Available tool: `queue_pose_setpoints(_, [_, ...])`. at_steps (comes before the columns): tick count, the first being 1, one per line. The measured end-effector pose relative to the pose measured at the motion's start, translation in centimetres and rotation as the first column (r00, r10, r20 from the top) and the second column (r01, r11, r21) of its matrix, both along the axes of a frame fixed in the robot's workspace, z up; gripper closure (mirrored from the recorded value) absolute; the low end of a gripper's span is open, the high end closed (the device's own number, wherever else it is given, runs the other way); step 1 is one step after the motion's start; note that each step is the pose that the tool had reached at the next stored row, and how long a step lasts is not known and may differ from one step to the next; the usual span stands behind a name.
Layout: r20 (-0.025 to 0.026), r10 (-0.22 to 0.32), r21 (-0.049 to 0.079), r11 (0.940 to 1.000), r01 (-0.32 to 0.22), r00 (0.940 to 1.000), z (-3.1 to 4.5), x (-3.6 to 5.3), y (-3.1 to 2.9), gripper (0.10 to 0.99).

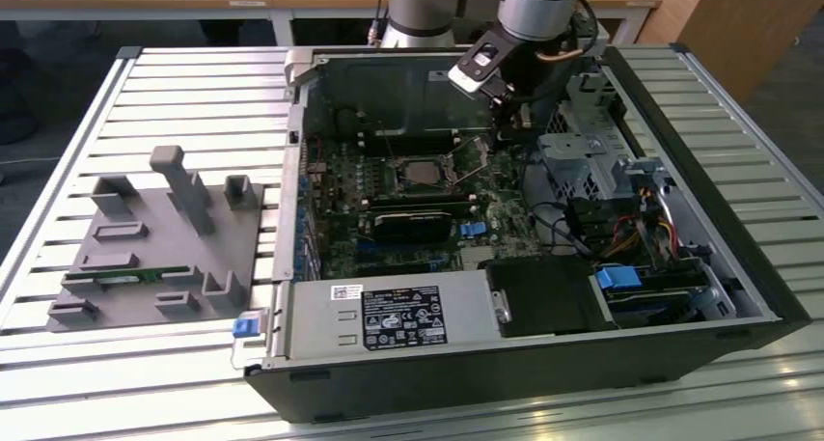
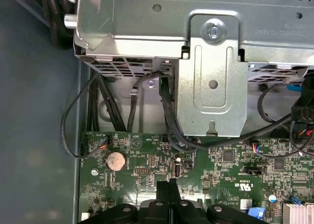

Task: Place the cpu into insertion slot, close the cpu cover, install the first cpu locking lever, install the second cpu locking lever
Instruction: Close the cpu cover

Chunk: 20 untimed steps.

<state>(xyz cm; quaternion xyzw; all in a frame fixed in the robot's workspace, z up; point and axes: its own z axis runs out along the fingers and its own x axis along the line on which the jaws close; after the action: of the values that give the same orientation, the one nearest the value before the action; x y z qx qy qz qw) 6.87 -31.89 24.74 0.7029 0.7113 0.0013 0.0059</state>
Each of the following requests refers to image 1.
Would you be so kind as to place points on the silver green CPU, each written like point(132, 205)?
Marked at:
point(425, 172)

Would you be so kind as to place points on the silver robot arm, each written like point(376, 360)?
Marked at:
point(540, 7)

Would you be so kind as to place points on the CPU socket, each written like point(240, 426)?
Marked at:
point(396, 176)

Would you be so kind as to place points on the black plastic cover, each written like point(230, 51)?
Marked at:
point(546, 296)

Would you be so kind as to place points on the metal drive cage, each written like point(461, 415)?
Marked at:
point(566, 146)

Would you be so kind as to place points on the green motherboard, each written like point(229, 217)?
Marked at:
point(508, 209)

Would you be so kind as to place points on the blue plastic clip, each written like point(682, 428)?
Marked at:
point(472, 229)

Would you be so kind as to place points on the wooden cabinet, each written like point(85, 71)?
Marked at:
point(740, 26)

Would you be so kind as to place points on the black graphics card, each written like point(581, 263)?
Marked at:
point(412, 228)

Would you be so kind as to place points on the silver finned heatsink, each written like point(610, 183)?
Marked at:
point(477, 256)

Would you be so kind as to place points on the blue disk carrier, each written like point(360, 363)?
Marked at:
point(616, 278)

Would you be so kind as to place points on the metal disk bay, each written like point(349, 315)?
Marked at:
point(714, 301)

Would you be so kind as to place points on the grey power supply unit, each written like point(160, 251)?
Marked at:
point(321, 325)

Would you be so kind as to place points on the black open PC case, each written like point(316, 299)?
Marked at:
point(450, 388)

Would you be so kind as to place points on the grey parts rack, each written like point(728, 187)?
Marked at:
point(160, 248)

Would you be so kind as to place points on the blue case latch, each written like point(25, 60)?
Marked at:
point(244, 327)

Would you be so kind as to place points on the green RAM stick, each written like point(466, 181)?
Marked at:
point(160, 272)

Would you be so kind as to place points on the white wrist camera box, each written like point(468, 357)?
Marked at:
point(473, 78)

